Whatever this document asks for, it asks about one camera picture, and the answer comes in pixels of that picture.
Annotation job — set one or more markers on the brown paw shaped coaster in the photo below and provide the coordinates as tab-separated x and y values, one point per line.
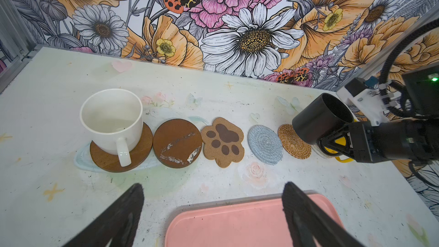
223	142

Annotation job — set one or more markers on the white mug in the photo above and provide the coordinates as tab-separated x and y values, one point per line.
113	117

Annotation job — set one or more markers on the woven rattan round coaster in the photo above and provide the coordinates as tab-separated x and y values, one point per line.
291	142

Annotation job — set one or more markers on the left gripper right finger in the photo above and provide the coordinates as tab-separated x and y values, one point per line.
309	225

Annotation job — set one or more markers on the yellow mug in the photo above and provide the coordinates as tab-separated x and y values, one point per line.
331	152

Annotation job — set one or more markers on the black mug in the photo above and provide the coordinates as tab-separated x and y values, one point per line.
322	116

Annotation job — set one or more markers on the grey round felt coaster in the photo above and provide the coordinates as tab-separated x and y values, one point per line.
265	144

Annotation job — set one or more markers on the dark brown round coaster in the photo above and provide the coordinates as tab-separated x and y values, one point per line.
177	143

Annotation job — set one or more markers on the pink silicone tray mat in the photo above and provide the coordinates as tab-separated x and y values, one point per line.
250	224

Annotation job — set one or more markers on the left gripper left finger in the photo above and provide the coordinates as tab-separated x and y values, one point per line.
117	225

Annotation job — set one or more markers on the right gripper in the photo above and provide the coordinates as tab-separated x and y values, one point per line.
413	140

